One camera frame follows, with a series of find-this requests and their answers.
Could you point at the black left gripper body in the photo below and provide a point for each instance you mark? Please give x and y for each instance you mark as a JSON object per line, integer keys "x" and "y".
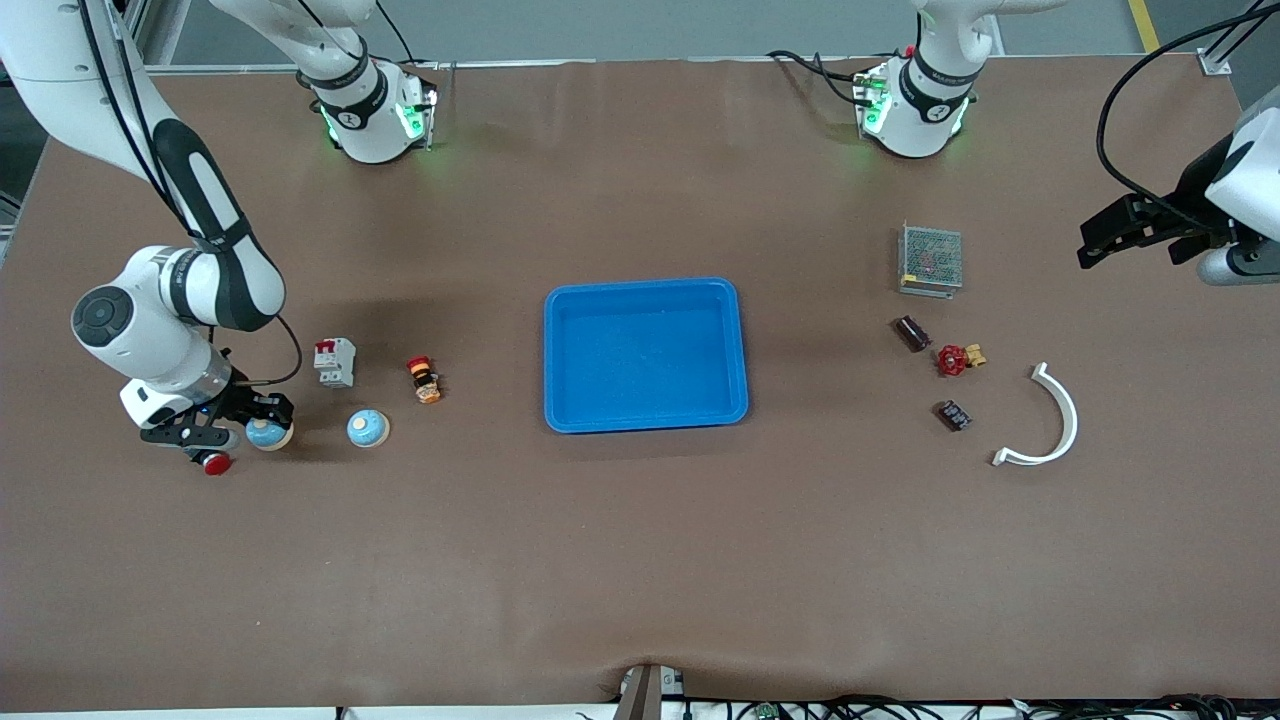
{"x": 1189, "y": 194}

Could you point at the light blue call bell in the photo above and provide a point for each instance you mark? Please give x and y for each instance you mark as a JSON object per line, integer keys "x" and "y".
{"x": 367, "y": 428}
{"x": 270, "y": 436}

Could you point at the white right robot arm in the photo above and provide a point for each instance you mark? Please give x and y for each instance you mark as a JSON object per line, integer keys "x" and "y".
{"x": 150, "y": 330}

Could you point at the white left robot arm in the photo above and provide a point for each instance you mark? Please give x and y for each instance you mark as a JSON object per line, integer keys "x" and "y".
{"x": 930, "y": 100}

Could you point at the red mushroom push button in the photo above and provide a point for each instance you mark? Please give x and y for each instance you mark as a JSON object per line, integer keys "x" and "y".
{"x": 217, "y": 464}

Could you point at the metal mesh power supply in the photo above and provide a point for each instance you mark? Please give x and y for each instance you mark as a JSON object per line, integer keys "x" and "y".
{"x": 930, "y": 258}

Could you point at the blue plastic tray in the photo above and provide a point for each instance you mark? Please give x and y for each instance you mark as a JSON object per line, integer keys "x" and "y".
{"x": 650, "y": 360}

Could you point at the brown table cover mat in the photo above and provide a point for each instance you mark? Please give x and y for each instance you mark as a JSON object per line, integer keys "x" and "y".
{"x": 640, "y": 550}

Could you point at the white circuit breaker red switch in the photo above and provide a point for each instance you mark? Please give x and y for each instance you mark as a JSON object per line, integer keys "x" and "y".
{"x": 335, "y": 362}

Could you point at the aluminium frame post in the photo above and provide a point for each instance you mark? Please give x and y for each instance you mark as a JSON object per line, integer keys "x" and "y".
{"x": 1215, "y": 62}
{"x": 160, "y": 30}

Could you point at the orange red emergency stop switch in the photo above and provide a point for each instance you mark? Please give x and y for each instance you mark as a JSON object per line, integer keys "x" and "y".
{"x": 424, "y": 379}

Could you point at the white curved plastic bracket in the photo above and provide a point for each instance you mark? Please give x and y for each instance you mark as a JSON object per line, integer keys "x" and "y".
{"x": 1070, "y": 420}

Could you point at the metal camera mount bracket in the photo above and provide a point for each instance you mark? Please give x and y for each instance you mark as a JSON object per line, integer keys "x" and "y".
{"x": 648, "y": 692}

